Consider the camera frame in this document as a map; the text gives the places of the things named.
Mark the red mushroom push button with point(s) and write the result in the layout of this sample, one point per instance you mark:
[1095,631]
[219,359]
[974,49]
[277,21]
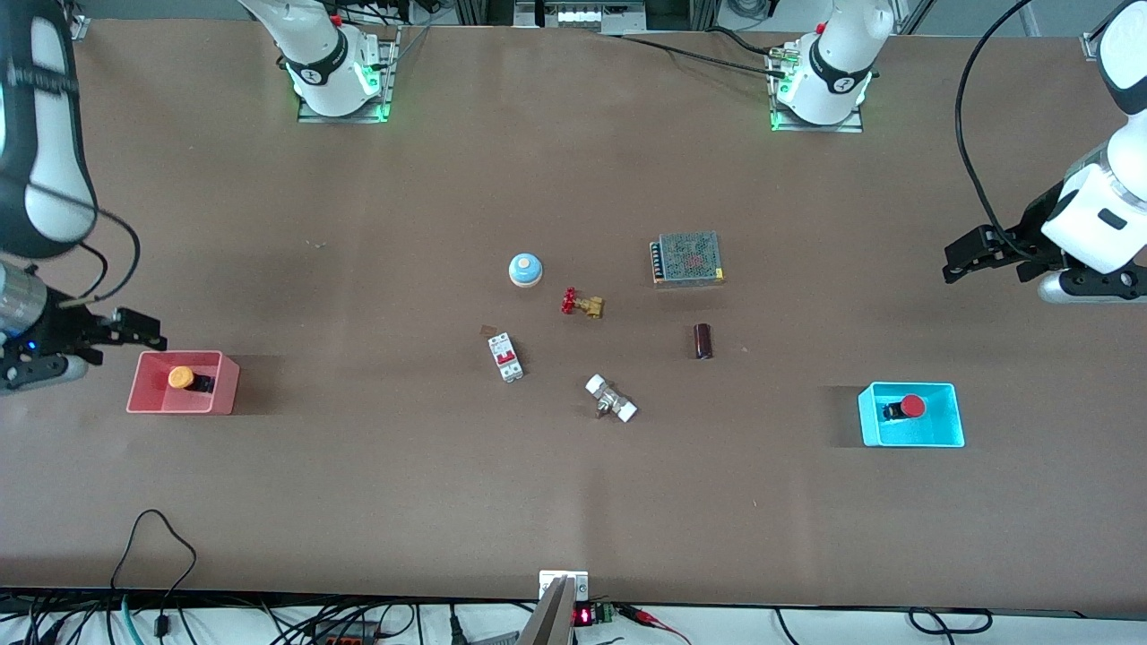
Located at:
[912,406]

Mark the white power strip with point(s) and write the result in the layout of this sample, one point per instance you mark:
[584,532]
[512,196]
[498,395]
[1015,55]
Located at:
[582,16]

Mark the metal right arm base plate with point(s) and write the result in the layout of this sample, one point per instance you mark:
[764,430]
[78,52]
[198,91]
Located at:
[389,82]

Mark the metal mesh power supply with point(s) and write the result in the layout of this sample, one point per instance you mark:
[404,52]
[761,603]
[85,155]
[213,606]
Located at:
[690,258]

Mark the blue white dome button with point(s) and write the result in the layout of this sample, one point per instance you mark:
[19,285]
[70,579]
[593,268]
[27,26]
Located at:
[526,267]

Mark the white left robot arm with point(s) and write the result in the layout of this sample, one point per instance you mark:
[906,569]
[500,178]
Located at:
[833,81]

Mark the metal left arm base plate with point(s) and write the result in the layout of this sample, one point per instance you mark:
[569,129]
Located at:
[820,128]

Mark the aluminium profile bracket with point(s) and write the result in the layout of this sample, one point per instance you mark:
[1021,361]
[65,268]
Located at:
[1091,43]
[79,27]

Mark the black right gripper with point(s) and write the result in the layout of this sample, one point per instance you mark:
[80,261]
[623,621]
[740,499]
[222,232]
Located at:
[61,332]

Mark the white red circuit breaker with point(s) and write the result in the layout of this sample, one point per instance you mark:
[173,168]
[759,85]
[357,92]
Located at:
[504,356]

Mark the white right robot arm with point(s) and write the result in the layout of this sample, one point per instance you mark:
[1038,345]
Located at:
[327,63]

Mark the dark brown cylindrical capacitor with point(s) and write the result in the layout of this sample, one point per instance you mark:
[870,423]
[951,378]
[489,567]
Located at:
[703,340]

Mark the red digit display module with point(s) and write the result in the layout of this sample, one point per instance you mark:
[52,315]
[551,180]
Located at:
[584,615]

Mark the white mount bracket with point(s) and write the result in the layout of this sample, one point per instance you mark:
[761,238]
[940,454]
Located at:
[581,587]

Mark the pink plastic box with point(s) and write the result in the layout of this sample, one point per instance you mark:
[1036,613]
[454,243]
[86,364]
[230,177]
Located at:
[152,399]

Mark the red clip lead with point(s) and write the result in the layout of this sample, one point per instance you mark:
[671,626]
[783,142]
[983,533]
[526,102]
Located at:
[650,616]

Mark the white metal pipe fitting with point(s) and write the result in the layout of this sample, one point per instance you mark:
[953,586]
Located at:
[609,399]

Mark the grey camera mount bar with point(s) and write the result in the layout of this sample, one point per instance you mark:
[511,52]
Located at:
[548,618]

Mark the yellow push button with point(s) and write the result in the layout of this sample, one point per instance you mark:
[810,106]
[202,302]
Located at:
[180,377]

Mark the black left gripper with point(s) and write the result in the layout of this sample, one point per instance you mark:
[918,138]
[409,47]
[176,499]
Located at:
[1028,230]

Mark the cyan plastic box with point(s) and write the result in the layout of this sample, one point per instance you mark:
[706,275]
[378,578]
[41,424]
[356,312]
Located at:
[932,432]

